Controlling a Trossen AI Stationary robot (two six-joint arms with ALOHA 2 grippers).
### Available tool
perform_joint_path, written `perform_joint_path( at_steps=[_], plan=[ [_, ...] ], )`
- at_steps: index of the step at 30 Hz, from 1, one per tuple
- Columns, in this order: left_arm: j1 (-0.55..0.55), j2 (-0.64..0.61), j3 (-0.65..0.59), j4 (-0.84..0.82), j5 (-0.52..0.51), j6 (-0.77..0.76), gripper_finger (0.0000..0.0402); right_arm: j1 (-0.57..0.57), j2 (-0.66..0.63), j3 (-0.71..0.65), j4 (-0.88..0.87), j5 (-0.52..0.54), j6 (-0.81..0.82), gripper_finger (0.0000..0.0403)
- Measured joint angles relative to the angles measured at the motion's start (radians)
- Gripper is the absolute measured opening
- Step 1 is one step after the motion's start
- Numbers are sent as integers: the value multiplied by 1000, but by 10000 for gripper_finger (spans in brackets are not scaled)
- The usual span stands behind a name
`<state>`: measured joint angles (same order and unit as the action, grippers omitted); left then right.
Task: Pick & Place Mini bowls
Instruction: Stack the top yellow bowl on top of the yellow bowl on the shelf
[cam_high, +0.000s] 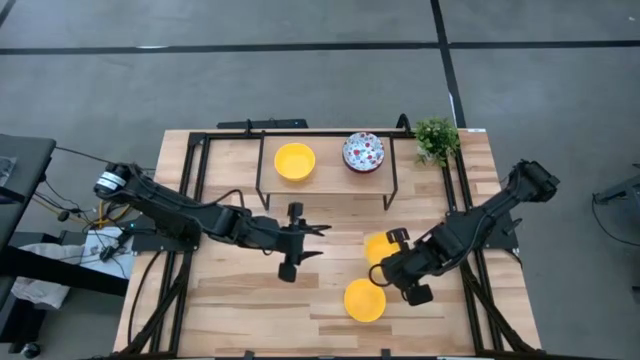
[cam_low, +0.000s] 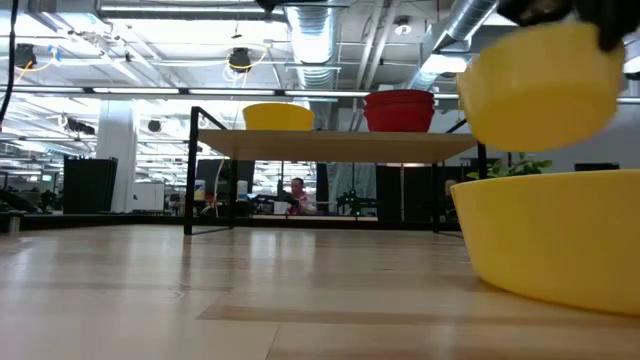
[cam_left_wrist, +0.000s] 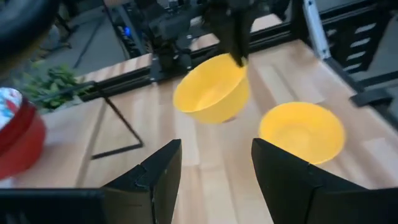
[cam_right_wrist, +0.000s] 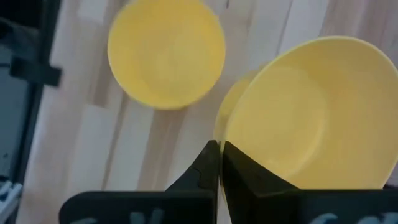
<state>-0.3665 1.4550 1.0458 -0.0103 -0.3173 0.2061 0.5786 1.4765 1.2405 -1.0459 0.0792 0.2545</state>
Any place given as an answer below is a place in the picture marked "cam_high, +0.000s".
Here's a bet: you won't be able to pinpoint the black power strip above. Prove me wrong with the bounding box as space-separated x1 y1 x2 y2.
216 118 309 130

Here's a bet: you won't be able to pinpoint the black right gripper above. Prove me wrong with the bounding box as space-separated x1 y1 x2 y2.
381 226 442 308

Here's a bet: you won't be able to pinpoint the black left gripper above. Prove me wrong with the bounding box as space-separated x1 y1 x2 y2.
269 201 333 284

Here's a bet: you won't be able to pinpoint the black side table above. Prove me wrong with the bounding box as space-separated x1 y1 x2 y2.
0 133 57 251

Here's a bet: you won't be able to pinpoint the red floral ceramic bowl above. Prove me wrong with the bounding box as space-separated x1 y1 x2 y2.
344 162 385 175
342 131 386 175

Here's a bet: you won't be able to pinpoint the black metal beam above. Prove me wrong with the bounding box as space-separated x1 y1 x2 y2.
0 245 130 297

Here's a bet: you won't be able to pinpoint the white plastic bag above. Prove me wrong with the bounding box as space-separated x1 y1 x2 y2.
10 243 86 310

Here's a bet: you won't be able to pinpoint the black stand leg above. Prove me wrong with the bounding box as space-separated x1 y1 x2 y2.
592 162 640 206

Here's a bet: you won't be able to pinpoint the green potted plant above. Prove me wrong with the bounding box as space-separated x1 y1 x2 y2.
413 117 462 168

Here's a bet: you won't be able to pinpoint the black aluminium frame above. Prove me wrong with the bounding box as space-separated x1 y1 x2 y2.
117 128 544 360

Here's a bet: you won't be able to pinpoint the white printed paper sheet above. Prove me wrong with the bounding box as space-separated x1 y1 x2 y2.
82 227 136 280

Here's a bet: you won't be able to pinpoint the wooden shelf black metal legs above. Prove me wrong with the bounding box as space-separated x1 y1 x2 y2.
254 130 400 212

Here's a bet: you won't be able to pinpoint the yellow plastic bowl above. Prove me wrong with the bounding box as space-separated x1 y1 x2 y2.
343 277 387 324
363 231 402 269
273 142 317 182

